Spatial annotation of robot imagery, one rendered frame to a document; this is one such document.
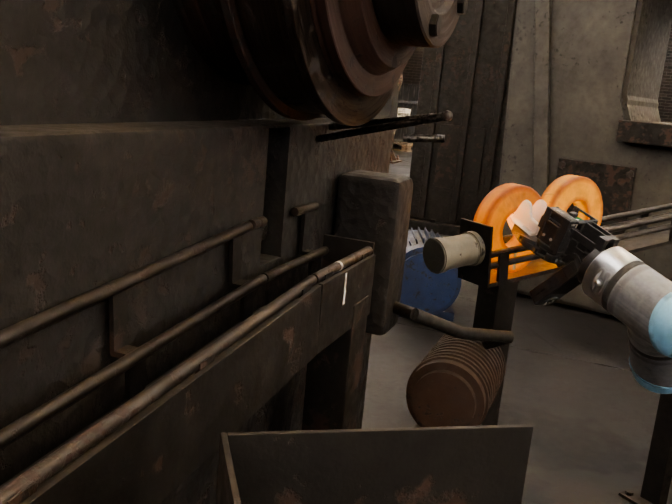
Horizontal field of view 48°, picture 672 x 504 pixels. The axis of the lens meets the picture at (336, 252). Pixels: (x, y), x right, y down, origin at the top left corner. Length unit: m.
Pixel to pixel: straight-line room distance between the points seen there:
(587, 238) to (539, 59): 2.41
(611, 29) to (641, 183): 0.67
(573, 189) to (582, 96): 2.12
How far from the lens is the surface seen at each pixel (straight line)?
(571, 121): 3.55
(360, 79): 0.84
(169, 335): 0.71
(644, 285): 1.16
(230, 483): 0.41
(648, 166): 3.46
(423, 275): 2.97
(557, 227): 1.24
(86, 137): 0.63
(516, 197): 1.32
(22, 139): 0.58
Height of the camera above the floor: 0.93
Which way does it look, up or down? 13 degrees down
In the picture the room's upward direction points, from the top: 5 degrees clockwise
